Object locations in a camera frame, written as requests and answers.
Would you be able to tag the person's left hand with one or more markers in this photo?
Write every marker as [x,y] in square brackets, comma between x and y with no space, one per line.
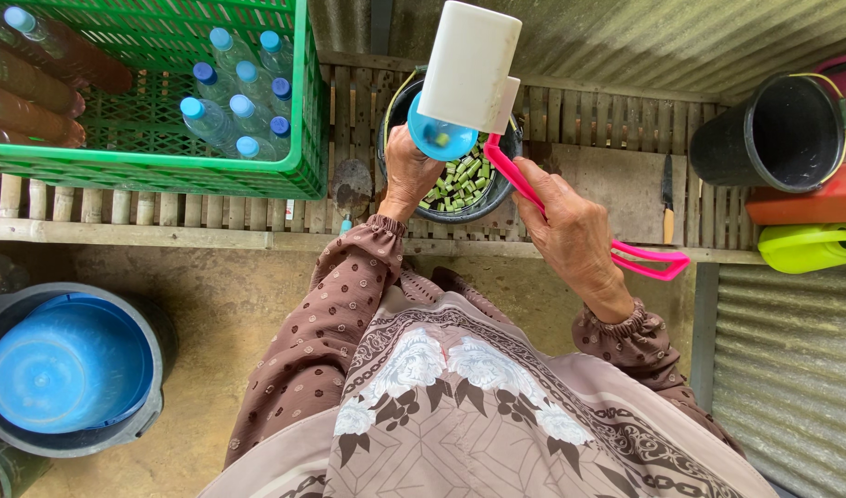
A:
[406,173]

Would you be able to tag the person's right hand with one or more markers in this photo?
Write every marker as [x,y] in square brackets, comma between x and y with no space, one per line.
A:
[575,235]

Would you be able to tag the person's left fingers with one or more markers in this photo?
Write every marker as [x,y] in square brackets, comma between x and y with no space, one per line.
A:
[428,169]

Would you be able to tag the person's right fingers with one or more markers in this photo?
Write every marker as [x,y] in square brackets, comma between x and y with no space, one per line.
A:
[537,181]

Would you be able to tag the blue plastic funnel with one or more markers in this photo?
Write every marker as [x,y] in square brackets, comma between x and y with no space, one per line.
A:
[430,142]

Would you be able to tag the heap of chopped green pieces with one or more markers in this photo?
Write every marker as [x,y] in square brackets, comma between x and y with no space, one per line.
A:
[461,183]

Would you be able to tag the wooden cutting board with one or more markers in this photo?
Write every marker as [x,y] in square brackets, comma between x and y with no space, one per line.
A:
[603,193]

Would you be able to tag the bamboo slat bench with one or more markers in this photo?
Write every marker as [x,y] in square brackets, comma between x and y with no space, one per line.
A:
[603,114]

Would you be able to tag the group of clear blue-capped bottles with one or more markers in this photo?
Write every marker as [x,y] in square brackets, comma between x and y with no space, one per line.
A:
[219,124]

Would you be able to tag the beige floral patterned headscarf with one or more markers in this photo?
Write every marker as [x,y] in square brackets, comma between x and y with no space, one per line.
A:
[478,415]

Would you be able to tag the orange plastic container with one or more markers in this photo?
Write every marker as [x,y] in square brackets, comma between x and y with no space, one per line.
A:
[810,200]

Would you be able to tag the lime green watering can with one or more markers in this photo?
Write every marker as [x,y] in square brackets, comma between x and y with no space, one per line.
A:
[803,249]

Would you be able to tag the green plastic crate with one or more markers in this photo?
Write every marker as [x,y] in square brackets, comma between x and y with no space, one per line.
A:
[146,117]

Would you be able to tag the grey plastic bucket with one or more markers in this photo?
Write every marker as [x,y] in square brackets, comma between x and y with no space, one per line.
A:
[156,346]

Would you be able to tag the brown liquid bottle, blue cap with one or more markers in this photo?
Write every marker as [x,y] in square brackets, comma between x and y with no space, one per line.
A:
[77,55]

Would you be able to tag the brown liquid plastic bottle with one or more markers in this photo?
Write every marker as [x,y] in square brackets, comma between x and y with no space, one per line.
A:
[28,83]
[8,135]
[28,117]

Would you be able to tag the blue plastic basin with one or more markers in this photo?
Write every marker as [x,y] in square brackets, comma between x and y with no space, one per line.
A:
[63,366]

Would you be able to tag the dark green plastic container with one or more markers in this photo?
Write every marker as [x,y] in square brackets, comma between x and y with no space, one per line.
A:
[15,470]

